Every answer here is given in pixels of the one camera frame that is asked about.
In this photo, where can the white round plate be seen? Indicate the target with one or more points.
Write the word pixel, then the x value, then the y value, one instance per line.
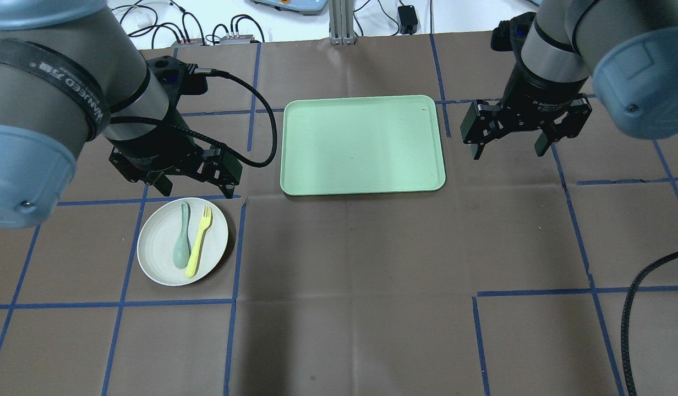
pixel 162 232

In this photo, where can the light green plastic tray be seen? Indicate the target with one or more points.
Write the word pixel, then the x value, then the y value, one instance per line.
pixel 361 145

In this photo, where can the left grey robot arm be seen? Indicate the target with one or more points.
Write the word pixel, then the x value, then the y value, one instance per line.
pixel 69 74

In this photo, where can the teal plastic spoon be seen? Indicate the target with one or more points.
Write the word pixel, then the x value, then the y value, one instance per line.
pixel 181 250

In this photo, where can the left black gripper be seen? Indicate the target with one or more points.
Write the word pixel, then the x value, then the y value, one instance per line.
pixel 154 144

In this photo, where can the aluminium frame post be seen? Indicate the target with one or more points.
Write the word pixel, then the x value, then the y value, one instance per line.
pixel 341 22

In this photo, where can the black power adapter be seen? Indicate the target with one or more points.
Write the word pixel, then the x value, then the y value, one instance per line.
pixel 408 21

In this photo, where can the yellow plastic fork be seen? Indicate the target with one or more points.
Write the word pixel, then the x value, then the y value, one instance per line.
pixel 195 255

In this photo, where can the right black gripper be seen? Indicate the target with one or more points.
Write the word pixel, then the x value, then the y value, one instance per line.
pixel 542 91

